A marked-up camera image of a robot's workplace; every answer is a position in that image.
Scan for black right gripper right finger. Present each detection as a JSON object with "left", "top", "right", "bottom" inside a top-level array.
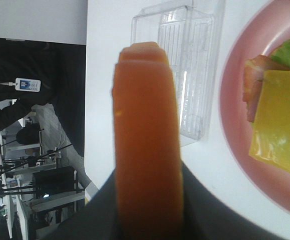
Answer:
[{"left": 182, "top": 163, "right": 290, "bottom": 240}]

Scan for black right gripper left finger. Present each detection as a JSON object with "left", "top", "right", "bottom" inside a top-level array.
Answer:
[{"left": 43, "top": 171, "right": 121, "bottom": 240}]

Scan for bread slice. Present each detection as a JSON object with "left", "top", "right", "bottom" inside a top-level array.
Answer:
[{"left": 112, "top": 42, "right": 184, "bottom": 240}]

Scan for yellow cheese slice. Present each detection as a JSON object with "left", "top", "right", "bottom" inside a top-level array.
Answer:
[{"left": 249, "top": 70, "right": 290, "bottom": 173}]

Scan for tray bacon strip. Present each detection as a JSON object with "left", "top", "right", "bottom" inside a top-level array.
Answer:
[{"left": 242, "top": 55, "right": 290, "bottom": 123}]

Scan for black equipment case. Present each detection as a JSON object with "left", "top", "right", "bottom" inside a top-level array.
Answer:
[{"left": 33, "top": 166, "right": 75, "bottom": 199}]

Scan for black tripod stands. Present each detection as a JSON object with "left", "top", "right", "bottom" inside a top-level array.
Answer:
[{"left": 0, "top": 129, "right": 72, "bottom": 197}]

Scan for white id badge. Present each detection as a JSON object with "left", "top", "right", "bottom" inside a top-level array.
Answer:
[{"left": 8, "top": 77, "right": 41, "bottom": 93}]

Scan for person in black clothes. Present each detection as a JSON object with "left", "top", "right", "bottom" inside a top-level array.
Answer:
[{"left": 0, "top": 38, "right": 86, "bottom": 156}]

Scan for clear left plastic tray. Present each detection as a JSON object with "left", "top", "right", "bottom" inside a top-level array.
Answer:
[{"left": 131, "top": 2, "right": 216, "bottom": 147}]

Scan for pink round plate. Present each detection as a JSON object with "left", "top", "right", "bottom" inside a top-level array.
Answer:
[{"left": 219, "top": 0, "right": 290, "bottom": 212}]

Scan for grey table frame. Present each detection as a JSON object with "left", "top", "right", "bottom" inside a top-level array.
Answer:
[{"left": 85, "top": 174, "right": 100, "bottom": 204}]

